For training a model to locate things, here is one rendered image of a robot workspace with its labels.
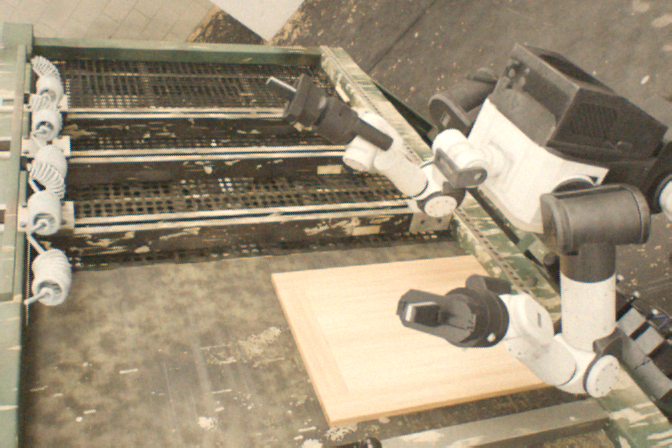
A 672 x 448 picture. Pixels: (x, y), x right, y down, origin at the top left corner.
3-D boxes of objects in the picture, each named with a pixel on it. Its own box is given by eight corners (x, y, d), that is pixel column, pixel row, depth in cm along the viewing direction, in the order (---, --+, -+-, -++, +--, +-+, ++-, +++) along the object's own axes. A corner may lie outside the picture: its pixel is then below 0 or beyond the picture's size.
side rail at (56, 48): (318, 78, 286) (322, 54, 281) (35, 73, 246) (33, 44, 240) (312, 70, 293) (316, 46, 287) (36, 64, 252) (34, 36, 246)
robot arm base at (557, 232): (622, 222, 122) (624, 167, 117) (651, 263, 111) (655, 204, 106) (538, 234, 124) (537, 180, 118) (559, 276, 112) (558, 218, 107)
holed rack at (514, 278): (545, 310, 162) (546, 308, 162) (535, 312, 161) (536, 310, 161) (326, 47, 288) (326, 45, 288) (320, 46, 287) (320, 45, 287)
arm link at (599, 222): (619, 250, 120) (620, 181, 115) (640, 277, 112) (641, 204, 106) (553, 259, 121) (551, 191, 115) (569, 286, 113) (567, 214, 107)
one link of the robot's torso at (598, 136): (608, 55, 146) (477, 23, 130) (730, 130, 120) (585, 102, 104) (546, 171, 160) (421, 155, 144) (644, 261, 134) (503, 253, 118)
